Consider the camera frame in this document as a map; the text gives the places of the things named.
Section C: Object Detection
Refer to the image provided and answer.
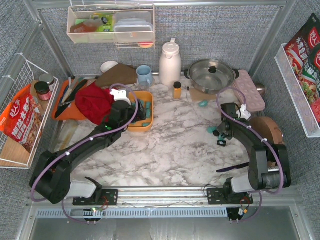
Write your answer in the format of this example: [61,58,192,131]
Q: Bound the light blue mug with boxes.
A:
[136,65,154,87]

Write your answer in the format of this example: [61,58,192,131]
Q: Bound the orange juice bottle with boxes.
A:
[173,81,182,99]

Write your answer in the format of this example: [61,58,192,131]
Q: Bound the white small bowl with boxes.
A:
[100,60,118,73]

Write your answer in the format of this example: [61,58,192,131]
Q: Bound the stainless steel pot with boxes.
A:
[183,59,240,95]

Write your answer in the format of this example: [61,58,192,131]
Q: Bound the silver metal cup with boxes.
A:
[255,82,266,97]

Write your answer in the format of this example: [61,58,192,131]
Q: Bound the round wooden board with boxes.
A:
[249,116,285,145]

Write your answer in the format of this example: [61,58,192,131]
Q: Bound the white thermos jug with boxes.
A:
[159,38,182,87]

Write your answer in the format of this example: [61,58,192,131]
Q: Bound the orange plastic tray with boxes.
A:
[51,80,87,121]

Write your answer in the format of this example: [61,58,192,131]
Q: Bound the orange storage basket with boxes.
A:
[128,91,154,132]

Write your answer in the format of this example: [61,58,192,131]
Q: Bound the silver lid glass jar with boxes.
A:
[39,73,55,92]

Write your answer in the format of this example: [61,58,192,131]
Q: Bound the purple handle utensil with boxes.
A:
[216,162,249,173]

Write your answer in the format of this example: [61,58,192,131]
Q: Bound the amber liquid bottle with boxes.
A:
[70,19,102,33]

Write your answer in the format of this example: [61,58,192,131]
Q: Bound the cream wall shelf basket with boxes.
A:
[66,4,156,48]

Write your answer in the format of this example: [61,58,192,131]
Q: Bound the red cloth hat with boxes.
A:
[75,82,115,125]

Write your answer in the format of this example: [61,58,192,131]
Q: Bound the brown cork mat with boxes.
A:
[189,88,217,102]

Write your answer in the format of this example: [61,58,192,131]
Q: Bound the cream handle knife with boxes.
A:
[61,77,79,103]

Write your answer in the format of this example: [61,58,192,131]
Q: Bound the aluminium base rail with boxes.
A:
[27,186,258,221]

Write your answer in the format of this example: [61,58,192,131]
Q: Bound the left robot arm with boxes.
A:
[29,99,144,204]

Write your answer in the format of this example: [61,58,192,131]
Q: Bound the brown olive cloth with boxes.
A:
[95,63,137,88]

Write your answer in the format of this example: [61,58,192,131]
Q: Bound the black blade kitchen knife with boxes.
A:
[54,79,88,120]

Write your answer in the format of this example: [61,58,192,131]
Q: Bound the dark lid glass jar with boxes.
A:
[34,81,52,101]

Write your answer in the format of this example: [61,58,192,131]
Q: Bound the clear plastic food containers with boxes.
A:
[113,11,154,43]

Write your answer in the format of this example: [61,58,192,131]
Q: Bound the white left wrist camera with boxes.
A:
[110,89,131,105]

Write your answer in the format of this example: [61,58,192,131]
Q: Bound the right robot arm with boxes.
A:
[214,103,292,193]

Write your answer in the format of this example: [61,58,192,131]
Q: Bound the pink egg tray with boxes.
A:
[232,69,266,113]

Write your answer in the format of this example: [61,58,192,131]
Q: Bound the clear small glass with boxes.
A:
[137,82,150,92]

